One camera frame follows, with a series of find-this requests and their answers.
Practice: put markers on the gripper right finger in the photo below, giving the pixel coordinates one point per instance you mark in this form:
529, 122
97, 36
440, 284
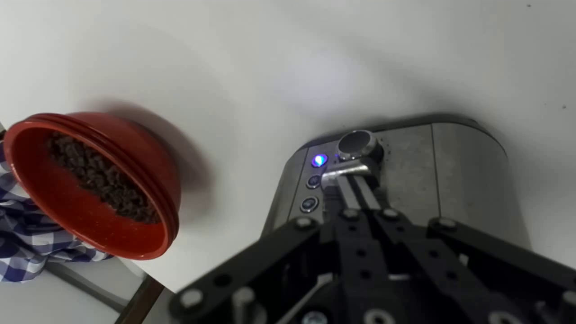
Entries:
495, 256

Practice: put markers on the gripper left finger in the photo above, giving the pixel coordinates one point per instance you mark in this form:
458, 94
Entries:
252, 261

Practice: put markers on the silver toaster lever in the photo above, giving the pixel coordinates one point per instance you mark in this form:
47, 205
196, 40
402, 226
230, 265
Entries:
346, 168

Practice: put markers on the silver toaster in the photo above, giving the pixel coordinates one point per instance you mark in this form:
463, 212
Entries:
459, 180

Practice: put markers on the silver toaster knob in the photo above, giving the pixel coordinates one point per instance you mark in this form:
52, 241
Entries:
357, 143

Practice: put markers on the brown granules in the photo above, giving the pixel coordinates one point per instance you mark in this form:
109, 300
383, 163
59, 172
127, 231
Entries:
103, 177

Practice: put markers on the red bowl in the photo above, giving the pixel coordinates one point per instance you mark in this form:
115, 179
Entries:
67, 207

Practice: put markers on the blue white checkered cloth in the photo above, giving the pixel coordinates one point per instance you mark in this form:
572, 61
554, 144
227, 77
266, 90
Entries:
22, 243

